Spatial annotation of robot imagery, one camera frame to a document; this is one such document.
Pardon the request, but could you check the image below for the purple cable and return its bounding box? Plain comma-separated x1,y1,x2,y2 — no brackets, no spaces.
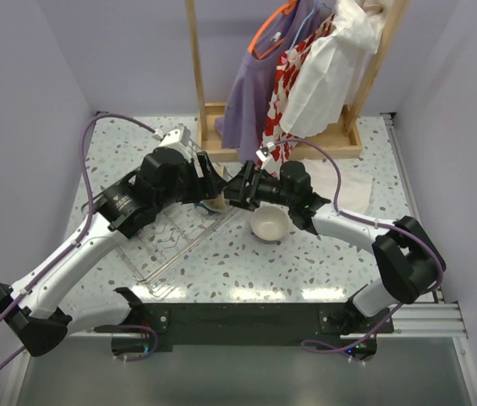
0,112,162,397
274,139,447,356

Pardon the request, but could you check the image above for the white hanging garment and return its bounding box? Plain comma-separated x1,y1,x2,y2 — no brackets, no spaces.
280,1,393,138

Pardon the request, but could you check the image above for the beige bowl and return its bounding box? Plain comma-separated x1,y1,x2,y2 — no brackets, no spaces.
212,164,231,212

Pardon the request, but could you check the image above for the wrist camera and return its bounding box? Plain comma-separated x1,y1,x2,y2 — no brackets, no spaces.
158,125,194,161
255,142,277,171

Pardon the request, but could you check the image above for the blue hanger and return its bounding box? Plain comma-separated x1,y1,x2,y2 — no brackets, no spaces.
289,0,335,48

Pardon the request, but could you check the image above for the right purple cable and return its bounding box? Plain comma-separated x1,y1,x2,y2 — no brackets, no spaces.
274,139,447,356

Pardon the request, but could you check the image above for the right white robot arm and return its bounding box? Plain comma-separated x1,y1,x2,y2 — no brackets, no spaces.
224,162,446,332

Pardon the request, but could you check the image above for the wooden clothes rack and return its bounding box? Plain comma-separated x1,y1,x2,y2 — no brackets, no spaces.
185,0,413,164

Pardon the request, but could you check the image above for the orange hanger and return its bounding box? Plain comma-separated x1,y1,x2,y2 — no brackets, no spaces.
247,0,299,60

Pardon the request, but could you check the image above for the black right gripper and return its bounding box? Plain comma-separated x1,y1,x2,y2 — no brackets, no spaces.
218,161,294,213

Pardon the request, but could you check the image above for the red white floral garment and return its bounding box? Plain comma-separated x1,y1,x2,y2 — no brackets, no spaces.
256,12,337,164

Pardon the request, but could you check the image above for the folded white cloth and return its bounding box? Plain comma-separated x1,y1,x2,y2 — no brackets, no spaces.
302,160,372,214

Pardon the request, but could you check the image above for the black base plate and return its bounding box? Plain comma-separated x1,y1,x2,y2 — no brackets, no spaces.
95,303,389,355

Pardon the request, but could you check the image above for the purple shirt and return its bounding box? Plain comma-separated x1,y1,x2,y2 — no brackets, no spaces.
215,1,306,162

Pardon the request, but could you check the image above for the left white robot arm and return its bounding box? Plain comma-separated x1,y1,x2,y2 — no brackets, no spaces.
0,147,226,357

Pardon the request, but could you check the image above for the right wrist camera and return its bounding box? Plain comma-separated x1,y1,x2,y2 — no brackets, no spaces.
255,142,277,171

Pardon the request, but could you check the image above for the red bowl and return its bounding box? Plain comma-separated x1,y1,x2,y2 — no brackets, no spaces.
254,235,284,245

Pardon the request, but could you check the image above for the teal and white bowl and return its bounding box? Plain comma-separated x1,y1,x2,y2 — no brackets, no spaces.
194,201,221,216

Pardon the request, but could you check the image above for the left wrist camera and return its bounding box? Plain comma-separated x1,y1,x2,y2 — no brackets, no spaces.
158,125,194,161

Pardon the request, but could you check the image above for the wire dish rack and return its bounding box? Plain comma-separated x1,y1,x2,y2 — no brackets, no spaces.
80,135,248,295

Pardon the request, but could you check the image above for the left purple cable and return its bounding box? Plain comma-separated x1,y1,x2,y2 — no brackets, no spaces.
0,112,162,397

